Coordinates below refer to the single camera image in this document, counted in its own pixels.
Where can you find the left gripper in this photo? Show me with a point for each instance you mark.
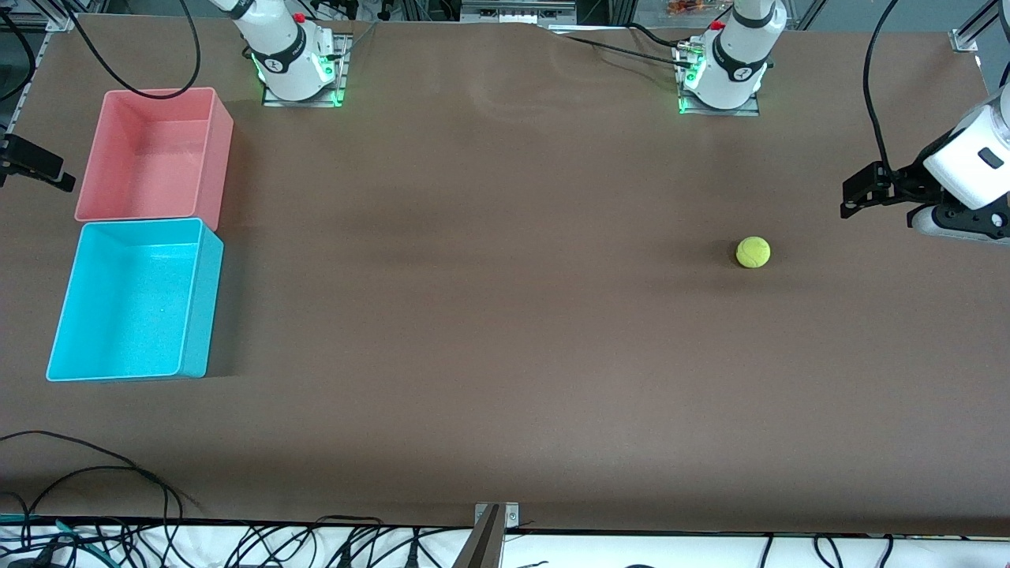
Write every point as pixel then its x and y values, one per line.
pixel 913 177

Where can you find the yellow tennis ball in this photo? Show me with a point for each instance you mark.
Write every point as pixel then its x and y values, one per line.
pixel 753 252

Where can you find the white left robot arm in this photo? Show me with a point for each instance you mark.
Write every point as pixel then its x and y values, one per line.
pixel 738 63

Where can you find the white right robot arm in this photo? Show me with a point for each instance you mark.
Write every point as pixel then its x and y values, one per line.
pixel 284 55

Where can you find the pink plastic bin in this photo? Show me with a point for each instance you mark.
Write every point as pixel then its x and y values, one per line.
pixel 142 166

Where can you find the blue plastic bin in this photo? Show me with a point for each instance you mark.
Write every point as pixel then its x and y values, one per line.
pixel 126 315

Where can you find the grey metal equipment box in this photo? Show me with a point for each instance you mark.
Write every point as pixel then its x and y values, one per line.
pixel 513 12

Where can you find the aluminium frame rail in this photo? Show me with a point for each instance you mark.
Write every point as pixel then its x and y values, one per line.
pixel 59 20

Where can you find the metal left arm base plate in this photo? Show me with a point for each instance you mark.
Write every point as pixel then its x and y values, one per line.
pixel 750 110

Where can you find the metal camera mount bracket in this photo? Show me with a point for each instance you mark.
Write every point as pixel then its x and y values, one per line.
pixel 485 544

